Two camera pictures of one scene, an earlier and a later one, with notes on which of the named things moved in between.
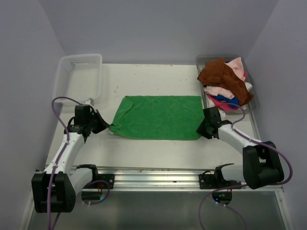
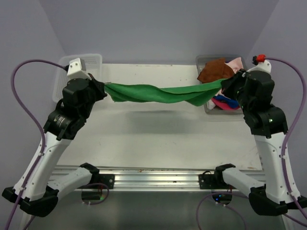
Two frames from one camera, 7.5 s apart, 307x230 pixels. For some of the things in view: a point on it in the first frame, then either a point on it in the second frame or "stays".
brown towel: [216, 73] stays
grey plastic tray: [201, 60] stays
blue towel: [234, 100] stays
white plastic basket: [78, 77] stays
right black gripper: [201, 131] → [228, 84]
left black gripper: [102, 124] → [99, 86]
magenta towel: [222, 104] stays
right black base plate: [208, 180] stays
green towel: [158, 117] → [194, 95]
